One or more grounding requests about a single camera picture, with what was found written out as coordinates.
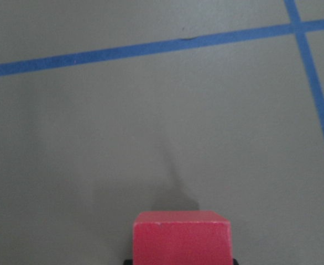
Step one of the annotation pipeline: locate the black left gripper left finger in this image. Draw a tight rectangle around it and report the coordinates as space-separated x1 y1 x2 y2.
123 259 133 265

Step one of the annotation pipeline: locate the red block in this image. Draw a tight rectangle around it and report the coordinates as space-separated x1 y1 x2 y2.
132 210 233 264

